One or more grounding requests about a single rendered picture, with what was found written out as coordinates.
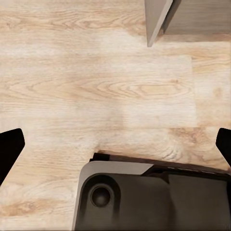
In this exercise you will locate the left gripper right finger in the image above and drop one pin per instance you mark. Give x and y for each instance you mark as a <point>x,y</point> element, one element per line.
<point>223,143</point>

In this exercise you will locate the dishwasher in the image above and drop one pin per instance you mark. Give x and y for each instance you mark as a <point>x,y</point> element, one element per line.
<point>198,17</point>

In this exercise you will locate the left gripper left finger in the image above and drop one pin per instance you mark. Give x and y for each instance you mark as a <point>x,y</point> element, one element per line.
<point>12,143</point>

